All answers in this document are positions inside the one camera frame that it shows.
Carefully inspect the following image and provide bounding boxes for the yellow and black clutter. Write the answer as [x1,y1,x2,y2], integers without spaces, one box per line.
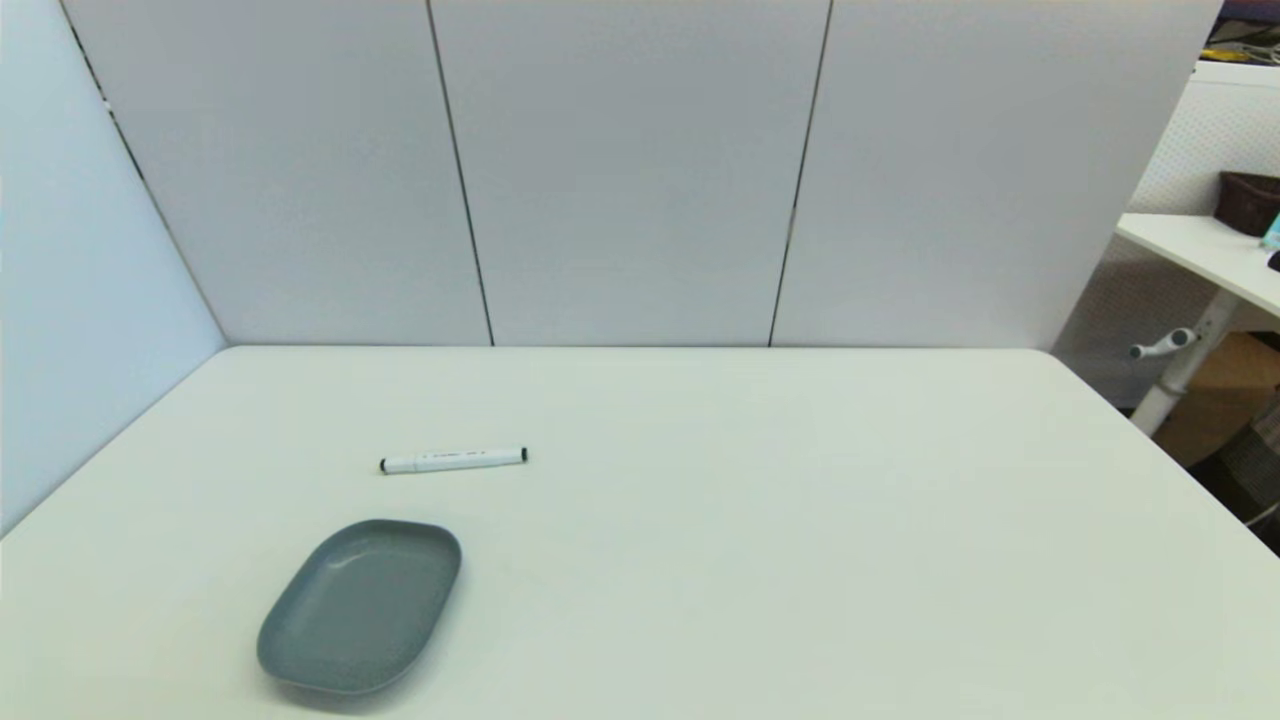
[1204,0,1280,67]

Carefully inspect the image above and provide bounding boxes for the grey-blue oval plate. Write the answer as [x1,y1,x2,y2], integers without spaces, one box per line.
[256,518,464,697]

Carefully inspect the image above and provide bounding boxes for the white marker with black caps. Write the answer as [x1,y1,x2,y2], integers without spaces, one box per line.
[379,447,530,476]

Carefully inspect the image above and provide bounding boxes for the white side table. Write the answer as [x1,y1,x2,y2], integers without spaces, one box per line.
[1116,212,1280,321]

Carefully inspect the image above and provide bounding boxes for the white table leg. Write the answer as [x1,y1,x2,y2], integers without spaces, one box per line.
[1130,290,1241,438]

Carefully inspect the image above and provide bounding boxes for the white crank handle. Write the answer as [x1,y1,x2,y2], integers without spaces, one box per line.
[1129,327,1199,361]

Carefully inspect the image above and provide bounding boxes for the dark woven basket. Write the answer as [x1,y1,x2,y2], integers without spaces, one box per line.
[1215,171,1280,239]

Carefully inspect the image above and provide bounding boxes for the brown cardboard box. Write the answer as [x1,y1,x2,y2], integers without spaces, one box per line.
[1152,331,1280,469]

